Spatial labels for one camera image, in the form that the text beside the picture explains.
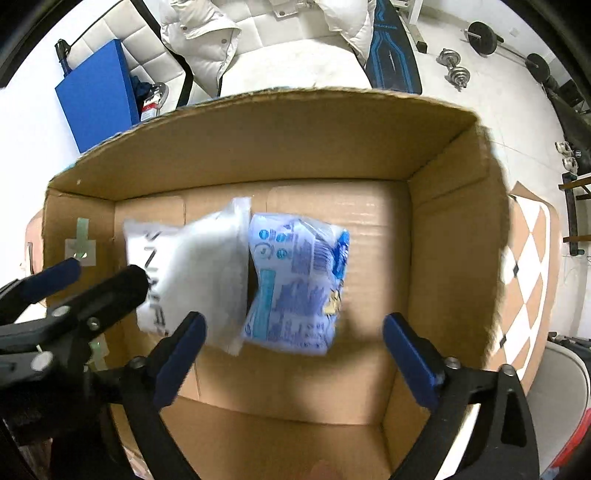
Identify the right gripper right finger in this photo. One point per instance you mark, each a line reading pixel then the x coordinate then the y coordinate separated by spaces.
pixel 502 444

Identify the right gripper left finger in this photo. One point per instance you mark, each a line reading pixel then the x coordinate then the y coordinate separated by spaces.
pixel 148 384

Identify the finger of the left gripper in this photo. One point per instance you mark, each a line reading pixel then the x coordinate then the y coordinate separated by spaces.
pixel 19 294

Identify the white NMAX soft pack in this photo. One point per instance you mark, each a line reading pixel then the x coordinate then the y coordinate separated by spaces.
pixel 200 267

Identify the blue tissue pack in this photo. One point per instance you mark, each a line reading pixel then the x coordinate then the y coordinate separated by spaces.
pixel 300 266

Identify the grey round chair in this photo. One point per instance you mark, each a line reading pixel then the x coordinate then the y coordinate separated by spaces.
pixel 558 400

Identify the blue folded mat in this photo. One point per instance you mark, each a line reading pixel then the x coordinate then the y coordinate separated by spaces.
pixel 97 97

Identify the dark wooden chair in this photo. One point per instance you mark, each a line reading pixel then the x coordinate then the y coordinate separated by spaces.
pixel 576 192

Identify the open cardboard box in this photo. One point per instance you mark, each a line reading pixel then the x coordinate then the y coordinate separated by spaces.
pixel 315 214

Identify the grey quilted chair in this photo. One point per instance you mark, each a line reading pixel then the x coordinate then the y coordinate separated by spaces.
pixel 147 58

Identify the white puffer jacket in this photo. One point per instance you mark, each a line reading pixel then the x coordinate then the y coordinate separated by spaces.
pixel 235 47

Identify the chrome dumbbell pair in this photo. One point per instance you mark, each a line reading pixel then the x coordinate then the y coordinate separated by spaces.
pixel 457 75

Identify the blue weight bench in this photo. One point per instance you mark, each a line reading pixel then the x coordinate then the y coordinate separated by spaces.
pixel 392 64

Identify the floor barbell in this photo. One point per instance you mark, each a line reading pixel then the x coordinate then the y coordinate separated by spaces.
pixel 486 42

